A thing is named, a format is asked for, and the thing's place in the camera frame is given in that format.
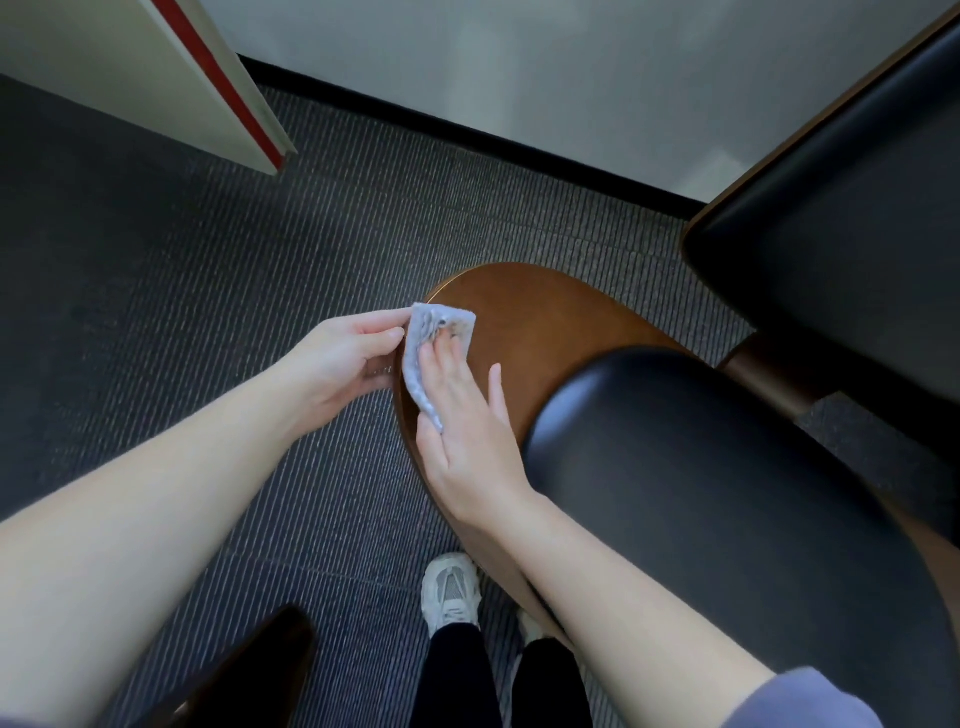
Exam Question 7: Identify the person's right hand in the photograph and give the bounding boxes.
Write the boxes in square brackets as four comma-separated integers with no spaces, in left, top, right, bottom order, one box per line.
[414,326,538,535]

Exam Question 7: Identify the person's left hand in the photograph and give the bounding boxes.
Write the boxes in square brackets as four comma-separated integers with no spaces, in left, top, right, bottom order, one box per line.
[273,307,414,444]

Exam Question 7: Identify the light blue cleaning cloth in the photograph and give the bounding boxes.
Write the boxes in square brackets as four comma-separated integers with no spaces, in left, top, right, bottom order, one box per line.
[401,302,478,436]

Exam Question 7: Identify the wooden chair with black cushion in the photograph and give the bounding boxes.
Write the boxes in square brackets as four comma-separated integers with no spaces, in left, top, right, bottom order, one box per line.
[391,3,960,728]

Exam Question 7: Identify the person's left forearm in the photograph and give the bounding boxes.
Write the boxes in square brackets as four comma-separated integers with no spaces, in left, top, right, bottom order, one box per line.
[0,365,305,728]

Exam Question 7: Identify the person's right forearm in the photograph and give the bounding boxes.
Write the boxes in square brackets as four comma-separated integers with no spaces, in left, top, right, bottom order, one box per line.
[485,491,778,728]

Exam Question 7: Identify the small dark wooden chair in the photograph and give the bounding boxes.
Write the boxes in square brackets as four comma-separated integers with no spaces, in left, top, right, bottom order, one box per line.
[131,605,320,728]

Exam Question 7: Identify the white left sneaker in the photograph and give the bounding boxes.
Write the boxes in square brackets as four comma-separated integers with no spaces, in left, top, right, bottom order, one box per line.
[419,552,484,639]

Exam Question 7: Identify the white sneaker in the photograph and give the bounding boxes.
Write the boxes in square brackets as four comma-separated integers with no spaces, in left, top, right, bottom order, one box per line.
[498,608,560,725]
[419,552,484,639]

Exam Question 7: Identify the white right sneaker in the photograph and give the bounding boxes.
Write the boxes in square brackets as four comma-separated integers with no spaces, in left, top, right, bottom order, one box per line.
[498,608,560,725]

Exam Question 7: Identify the black trousers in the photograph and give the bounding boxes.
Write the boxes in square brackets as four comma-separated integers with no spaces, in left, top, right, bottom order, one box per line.
[408,622,594,728]

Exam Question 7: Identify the white panel with red stripe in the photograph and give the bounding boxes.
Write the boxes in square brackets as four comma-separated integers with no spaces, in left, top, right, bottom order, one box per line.
[0,0,299,178]

